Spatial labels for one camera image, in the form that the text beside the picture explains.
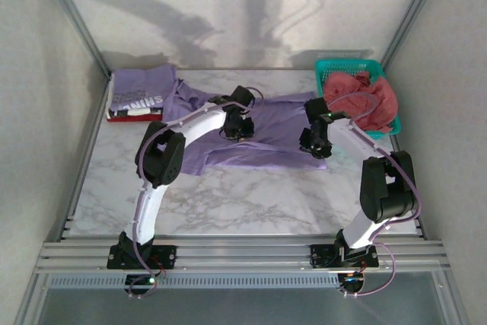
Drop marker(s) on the folded purple printed t-shirt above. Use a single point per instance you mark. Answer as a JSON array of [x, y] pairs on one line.
[[141, 81]]

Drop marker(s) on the folded red t-shirt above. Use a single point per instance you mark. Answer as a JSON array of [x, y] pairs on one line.
[[133, 119]]

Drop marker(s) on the aluminium frame post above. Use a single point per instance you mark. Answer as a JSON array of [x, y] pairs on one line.
[[414, 9], [76, 16]]

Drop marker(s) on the crumpled pink-red t-shirt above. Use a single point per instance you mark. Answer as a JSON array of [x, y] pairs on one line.
[[376, 100]]

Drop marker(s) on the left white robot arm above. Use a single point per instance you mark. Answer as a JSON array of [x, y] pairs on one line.
[[146, 207]]

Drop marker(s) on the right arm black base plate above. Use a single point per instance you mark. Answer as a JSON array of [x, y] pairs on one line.
[[319, 254]]

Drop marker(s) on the plain purple t-shirt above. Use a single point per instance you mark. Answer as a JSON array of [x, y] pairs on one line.
[[274, 131]]

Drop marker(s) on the teal plastic basket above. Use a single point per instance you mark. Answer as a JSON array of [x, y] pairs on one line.
[[342, 65]]

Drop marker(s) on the black controller board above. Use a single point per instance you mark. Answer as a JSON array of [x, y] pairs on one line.
[[142, 282], [352, 282]]

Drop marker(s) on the right black controller board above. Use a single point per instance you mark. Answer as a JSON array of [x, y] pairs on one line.
[[352, 282]]

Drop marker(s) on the aluminium frame cross rail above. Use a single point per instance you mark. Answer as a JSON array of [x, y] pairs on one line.
[[243, 254]]

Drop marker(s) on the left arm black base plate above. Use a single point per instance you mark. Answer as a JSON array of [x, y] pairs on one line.
[[167, 254]]

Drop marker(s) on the left black controller board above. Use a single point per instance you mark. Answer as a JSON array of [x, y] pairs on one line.
[[142, 282]]

